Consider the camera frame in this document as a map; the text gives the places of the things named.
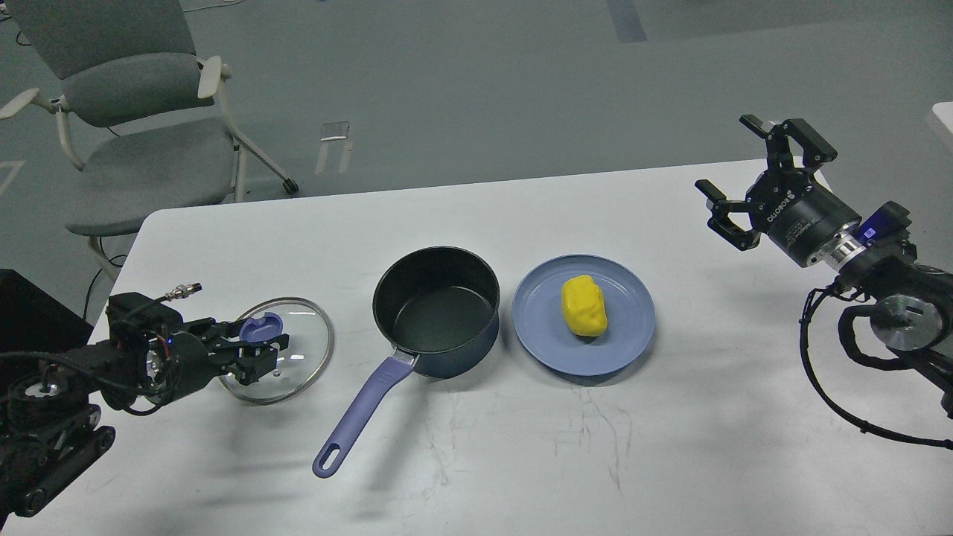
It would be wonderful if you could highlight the grey office chair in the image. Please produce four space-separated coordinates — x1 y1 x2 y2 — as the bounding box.
2 1 299 279

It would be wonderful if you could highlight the yellow toy potato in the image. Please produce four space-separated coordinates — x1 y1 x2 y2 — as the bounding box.
561 274 608 338

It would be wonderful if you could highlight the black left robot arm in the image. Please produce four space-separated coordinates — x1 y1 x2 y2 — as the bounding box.
1 284 290 519

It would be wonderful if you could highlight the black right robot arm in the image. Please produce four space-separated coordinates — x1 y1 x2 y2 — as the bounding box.
695 115 952 449

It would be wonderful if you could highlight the glass pot lid purple knob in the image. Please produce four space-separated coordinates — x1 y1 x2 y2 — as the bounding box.
215 297 335 406

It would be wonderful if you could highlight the blue plate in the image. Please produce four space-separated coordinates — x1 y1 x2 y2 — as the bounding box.
511 255 657 377

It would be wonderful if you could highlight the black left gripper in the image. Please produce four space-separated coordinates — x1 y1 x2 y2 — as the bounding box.
145 319 290 405

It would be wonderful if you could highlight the dark blue saucepan purple handle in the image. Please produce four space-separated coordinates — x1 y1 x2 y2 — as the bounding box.
312 246 501 478

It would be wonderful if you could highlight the black box at left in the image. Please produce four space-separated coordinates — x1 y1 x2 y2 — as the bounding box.
1 269 93 354

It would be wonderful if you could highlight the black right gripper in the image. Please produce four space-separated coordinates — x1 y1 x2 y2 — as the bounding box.
695 114 863 269

